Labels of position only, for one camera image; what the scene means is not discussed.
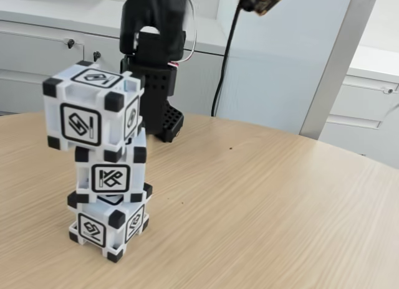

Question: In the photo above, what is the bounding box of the white cube zigzag symbol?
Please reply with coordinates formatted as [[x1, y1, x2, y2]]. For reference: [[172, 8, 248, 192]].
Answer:
[[42, 60, 146, 164]]

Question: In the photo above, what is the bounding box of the black camera cable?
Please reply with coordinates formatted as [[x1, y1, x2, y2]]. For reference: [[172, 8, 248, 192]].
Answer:
[[211, 2, 243, 118]]

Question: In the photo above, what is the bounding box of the grey metal post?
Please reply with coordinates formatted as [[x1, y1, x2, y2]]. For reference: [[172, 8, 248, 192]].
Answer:
[[299, 0, 383, 143]]

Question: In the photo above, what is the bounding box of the white wide cabinet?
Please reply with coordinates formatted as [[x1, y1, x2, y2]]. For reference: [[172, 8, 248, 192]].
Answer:
[[0, 0, 231, 118]]

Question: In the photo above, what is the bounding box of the red white servo cable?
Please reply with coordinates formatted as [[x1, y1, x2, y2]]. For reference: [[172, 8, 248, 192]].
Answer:
[[167, 0, 200, 72]]

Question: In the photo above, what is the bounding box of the gripper camera circuit board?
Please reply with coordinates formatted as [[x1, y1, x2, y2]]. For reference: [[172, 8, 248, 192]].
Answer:
[[229, 0, 292, 17]]

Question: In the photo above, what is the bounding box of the white drawer cabinet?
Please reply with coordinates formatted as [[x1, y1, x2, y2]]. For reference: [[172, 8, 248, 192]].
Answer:
[[320, 45, 399, 171]]

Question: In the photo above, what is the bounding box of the white cube stacked-squares symbol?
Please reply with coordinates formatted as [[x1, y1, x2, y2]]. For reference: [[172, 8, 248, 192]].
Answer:
[[67, 182, 154, 264]]

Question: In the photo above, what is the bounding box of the white cube crossed-loops symbol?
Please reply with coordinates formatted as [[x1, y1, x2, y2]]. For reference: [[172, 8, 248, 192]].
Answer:
[[74, 130, 148, 204]]

